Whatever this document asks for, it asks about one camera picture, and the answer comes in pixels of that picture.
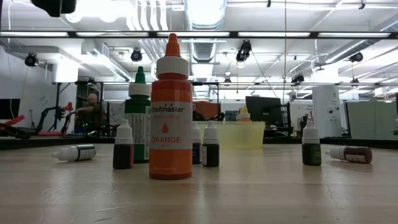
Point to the large yellow food colouring bottle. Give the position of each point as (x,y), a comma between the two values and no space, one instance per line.
(247,116)
(239,116)

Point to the dark blue bottle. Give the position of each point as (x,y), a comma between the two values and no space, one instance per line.
(74,153)

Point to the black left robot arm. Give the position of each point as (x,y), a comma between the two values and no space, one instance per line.
(53,6)

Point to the large orange food colouring bottle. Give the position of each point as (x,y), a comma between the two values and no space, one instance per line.
(171,124)

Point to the small blue food colouring bottle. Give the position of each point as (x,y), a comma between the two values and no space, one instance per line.
(196,154)

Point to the small black food colouring bottle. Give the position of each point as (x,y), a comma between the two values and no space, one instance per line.
(211,155)

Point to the large green food colouring bottle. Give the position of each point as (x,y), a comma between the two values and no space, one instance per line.
(138,109)

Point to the small red food colouring bottle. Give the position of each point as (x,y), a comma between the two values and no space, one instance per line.
(122,155)

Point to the small green food colouring bottle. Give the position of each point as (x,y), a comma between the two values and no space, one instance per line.
(311,154)

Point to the small brown food colouring bottle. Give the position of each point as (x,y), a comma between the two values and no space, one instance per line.
(357,154)

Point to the orange partition panel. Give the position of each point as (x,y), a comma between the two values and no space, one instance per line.
(206,109)

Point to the yellow translucent plastic bin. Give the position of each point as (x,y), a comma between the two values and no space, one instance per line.
(231,135)

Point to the black computer monitor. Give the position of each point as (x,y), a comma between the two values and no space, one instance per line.
(262,109)

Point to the person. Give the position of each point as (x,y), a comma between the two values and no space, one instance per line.
(90,112)

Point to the white round column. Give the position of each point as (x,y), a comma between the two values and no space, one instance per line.
(326,110)

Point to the black metal rack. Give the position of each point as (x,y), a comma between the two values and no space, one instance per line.
(58,93)

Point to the black overhead frame beam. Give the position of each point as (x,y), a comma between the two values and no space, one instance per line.
(72,34)

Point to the black metal table frame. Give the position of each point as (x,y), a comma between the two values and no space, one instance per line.
(31,143)

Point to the green partition wall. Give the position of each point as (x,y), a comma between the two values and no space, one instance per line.
(370,119)

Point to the black wall screen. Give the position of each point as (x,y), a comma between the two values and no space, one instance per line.
(9,109)

